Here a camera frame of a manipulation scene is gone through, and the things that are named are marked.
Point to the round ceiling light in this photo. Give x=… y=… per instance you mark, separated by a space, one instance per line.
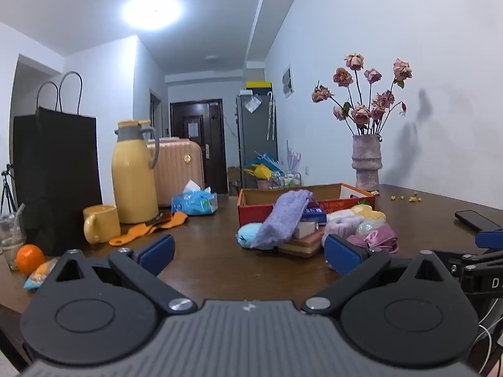
x=152 y=11

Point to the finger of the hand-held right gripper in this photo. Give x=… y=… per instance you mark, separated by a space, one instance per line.
x=471 y=260
x=491 y=238

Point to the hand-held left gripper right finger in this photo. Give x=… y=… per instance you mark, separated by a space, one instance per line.
x=342 y=253

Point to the peach suitcase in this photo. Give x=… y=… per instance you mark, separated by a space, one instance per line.
x=179 y=172

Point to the blue white packet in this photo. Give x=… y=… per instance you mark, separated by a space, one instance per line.
x=314 y=214

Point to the yellow thermos jug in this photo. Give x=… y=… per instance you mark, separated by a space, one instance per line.
x=133 y=180

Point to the light blue plush ball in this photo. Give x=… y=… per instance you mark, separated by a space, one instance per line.
x=246 y=235

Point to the orange cloth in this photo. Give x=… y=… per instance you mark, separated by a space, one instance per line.
x=133 y=234

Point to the brown cardboard carton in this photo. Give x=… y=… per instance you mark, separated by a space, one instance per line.
x=234 y=180

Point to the blue tissue pack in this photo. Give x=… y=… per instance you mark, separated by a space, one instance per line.
x=194 y=203

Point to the blue orange snack packet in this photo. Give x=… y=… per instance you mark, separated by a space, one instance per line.
x=39 y=275

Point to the blue bag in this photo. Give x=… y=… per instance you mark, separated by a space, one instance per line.
x=269 y=160

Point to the yellow tulip pot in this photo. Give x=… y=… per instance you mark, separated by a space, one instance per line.
x=261 y=174

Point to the purple towel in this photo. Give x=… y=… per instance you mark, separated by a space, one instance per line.
x=281 y=220

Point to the scattered yellow crumbs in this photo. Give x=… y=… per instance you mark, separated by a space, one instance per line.
x=412 y=198

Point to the grey refrigerator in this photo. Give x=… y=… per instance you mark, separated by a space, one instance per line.
x=255 y=145

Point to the yellow fluffy soft item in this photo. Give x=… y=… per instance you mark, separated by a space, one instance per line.
x=368 y=212

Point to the white hanging umbrella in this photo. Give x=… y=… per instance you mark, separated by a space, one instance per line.
x=270 y=118

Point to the paper sheet on refrigerator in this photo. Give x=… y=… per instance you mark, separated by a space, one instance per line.
x=252 y=104

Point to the small ceiling lamp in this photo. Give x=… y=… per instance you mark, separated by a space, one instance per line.
x=212 y=59

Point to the purple feather decoration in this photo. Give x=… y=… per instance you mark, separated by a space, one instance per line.
x=294 y=157

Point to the dark wooden door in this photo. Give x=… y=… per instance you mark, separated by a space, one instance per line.
x=214 y=141

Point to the black tripod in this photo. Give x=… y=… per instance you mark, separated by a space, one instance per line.
x=6 y=192

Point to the glass cup with straw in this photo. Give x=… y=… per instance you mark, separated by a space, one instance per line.
x=10 y=235

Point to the lilac fuzzy soft item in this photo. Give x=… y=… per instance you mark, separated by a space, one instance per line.
x=342 y=226

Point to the textured pink vase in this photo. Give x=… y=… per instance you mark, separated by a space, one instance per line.
x=366 y=165

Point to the cream plush item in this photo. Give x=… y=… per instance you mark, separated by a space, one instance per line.
x=338 y=214

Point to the white wall panel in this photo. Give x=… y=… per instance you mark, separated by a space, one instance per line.
x=288 y=81

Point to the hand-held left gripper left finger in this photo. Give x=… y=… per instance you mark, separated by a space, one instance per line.
x=157 y=250

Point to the orange fruit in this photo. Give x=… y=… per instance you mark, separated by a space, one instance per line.
x=30 y=260

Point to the white plastic item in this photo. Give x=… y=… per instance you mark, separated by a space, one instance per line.
x=368 y=227

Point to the side room door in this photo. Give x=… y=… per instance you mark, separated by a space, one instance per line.
x=155 y=116

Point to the yellow mug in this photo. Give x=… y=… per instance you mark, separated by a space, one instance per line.
x=104 y=224

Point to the red cardboard box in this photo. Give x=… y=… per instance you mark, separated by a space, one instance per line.
x=251 y=214

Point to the yellow box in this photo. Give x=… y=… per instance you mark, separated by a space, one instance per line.
x=258 y=85

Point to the black phone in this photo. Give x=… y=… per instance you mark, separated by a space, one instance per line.
x=475 y=220

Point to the dried rose bouquet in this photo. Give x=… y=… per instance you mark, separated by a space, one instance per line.
x=359 y=114

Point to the small white box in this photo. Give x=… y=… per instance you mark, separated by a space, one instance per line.
x=304 y=229

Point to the black paper bag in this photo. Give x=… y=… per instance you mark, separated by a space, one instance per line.
x=55 y=172

